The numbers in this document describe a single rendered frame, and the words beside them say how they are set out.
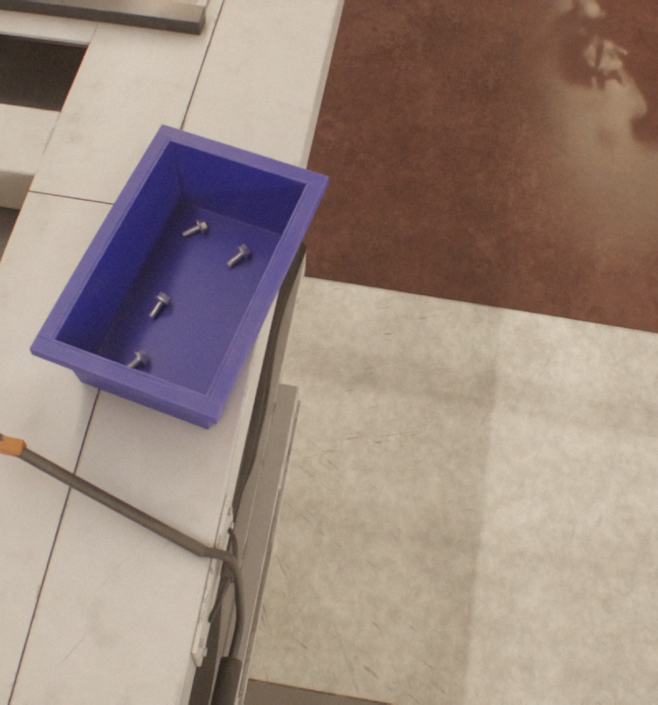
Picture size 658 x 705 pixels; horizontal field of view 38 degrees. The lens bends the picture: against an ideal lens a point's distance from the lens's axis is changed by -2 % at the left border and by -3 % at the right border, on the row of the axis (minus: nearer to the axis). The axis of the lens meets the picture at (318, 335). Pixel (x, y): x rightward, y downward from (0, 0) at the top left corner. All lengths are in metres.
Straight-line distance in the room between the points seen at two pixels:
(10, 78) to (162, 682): 0.67
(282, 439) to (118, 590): 0.53
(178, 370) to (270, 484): 0.43
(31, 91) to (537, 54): 1.43
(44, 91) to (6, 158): 0.16
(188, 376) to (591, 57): 1.68
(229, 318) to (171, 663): 0.29
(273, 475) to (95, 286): 0.50
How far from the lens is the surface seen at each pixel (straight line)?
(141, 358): 0.79
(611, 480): 1.75
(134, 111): 0.96
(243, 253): 0.83
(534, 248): 1.93
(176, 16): 1.02
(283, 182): 0.81
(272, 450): 1.21
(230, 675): 0.86
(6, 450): 0.75
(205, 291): 0.83
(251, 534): 1.18
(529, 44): 2.30
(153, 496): 0.76
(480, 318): 1.82
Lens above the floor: 1.55
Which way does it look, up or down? 61 degrees down
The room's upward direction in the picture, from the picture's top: 6 degrees clockwise
